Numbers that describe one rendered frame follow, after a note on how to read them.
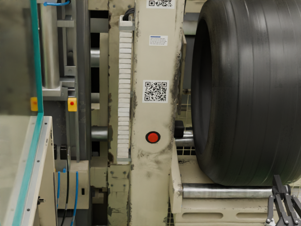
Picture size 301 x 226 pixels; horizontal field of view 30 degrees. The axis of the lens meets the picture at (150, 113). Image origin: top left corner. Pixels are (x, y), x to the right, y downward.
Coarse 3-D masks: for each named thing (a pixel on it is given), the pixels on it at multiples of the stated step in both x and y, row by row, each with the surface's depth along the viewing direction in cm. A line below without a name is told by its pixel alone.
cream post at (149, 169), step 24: (144, 0) 148; (144, 24) 152; (168, 24) 152; (144, 48) 155; (168, 48) 156; (144, 72) 159; (168, 72) 160; (168, 96) 164; (144, 120) 168; (168, 120) 168; (144, 144) 172; (168, 144) 172; (144, 168) 177; (168, 168) 177; (144, 192) 182; (168, 192) 183; (144, 216) 187
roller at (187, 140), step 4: (184, 136) 197; (188, 136) 198; (192, 136) 198; (176, 140) 197; (180, 140) 197; (184, 140) 197; (188, 140) 197; (192, 140) 197; (176, 144) 197; (180, 144) 197; (184, 144) 197; (188, 144) 198; (192, 144) 198
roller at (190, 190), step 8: (184, 184) 174; (192, 184) 174; (200, 184) 174; (208, 184) 175; (216, 184) 175; (288, 184) 177; (184, 192) 173; (192, 192) 173; (200, 192) 173; (208, 192) 173; (216, 192) 174; (224, 192) 174; (232, 192) 174; (240, 192) 174; (248, 192) 174; (256, 192) 174; (264, 192) 175; (288, 192) 175
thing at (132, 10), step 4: (132, 8) 154; (128, 12) 152; (132, 12) 152; (124, 16) 153; (128, 16) 154; (132, 20) 157; (120, 28) 153; (124, 28) 153; (128, 28) 153; (132, 28) 153; (116, 148) 180; (116, 152) 178; (116, 156) 176; (116, 160) 176; (120, 160) 176; (124, 160) 176; (128, 160) 176
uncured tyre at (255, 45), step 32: (224, 0) 156; (256, 0) 154; (288, 0) 155; (224, 32) 149; (256, 32) 146; (288, 32) 147; (192, 64) 191; (224, 64) 146; (256, 64) 143; (288, 64) 144; (192, 96) 193; (224, 96) 146; (256, 96) 143; (288, 96) 144; (192, 128) 188; (224, 128) 148; (256, 128) 146; (288, 128) 146; (224, 160) 153; (256, 160) 151; (288, 160) 152
